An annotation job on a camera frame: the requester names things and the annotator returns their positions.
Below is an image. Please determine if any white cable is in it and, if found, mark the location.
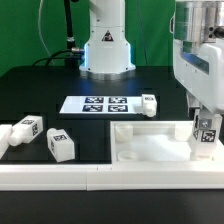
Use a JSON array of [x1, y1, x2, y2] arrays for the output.
[[37, 0, 54, 58]]

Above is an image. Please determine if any white square table top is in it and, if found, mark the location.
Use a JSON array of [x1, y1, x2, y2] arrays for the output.
[[110, 121, 224, 163]]

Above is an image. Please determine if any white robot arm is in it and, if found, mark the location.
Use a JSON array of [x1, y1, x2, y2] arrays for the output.
[[80, 0, 224, 130]]

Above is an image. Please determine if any black cable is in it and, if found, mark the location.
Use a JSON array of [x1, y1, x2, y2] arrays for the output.
[[31, 0, 84, 67]]

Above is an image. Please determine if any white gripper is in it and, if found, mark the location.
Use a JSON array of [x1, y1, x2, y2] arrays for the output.
[[173, 39, 224, 129]]

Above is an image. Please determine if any white marker tag sheet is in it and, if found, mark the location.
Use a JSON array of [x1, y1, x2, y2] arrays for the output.
[[60, 96, 142, 115]]

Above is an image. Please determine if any white U-shaped fence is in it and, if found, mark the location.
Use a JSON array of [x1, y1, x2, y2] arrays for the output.
[[0, 123, 224, 192]]

